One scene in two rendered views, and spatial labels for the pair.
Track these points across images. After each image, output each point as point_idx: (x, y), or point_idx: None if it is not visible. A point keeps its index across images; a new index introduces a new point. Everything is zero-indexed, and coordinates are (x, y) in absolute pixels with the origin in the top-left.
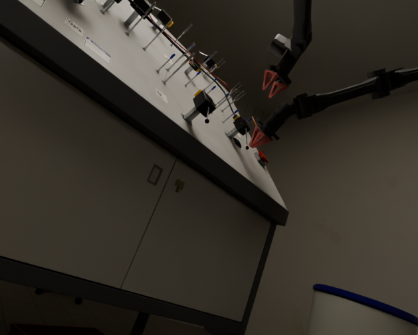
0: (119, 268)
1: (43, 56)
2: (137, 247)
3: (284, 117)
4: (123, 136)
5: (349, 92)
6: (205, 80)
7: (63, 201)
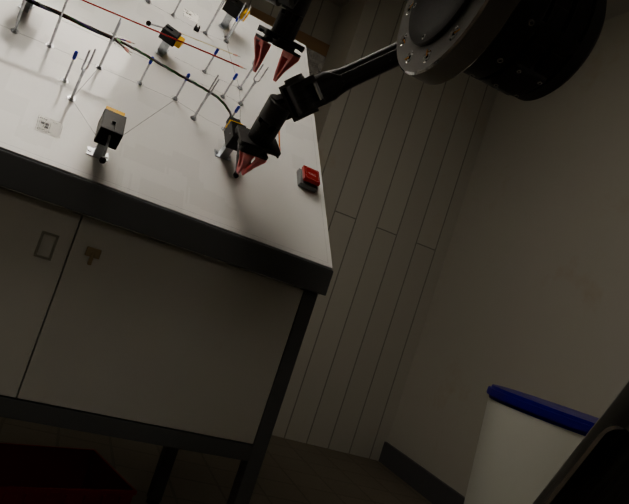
0: (9, 373)
1: None
2: (33, 345)
3: (271, 122)
4: None
5: (383, 57)
6: (228, 46)
7: None
